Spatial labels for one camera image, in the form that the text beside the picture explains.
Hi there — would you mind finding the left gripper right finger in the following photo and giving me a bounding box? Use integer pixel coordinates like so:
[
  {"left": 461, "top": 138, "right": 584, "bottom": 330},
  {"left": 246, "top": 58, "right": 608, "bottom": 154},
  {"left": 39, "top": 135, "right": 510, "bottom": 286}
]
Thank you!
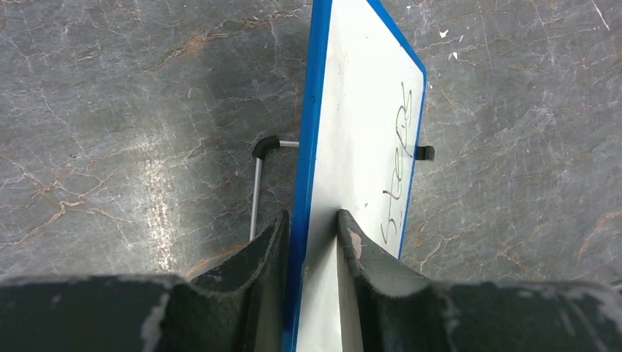
[{"left": 336, "top": 210, "right": 621, "bottom": 351}]

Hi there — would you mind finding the blue framed whiteboard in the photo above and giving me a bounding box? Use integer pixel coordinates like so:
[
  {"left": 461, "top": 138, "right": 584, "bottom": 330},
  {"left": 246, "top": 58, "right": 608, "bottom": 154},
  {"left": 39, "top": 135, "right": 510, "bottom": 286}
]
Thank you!
[{"left": 249, "top": 0, "right": 436, "bottom": 352}]

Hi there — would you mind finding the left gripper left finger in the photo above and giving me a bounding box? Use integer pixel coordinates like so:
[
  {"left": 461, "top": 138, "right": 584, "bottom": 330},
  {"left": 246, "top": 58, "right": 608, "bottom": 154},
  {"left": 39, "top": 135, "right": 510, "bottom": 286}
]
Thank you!
[{"left": 1, "top": 211, "right": 289, "bottom": 351}]

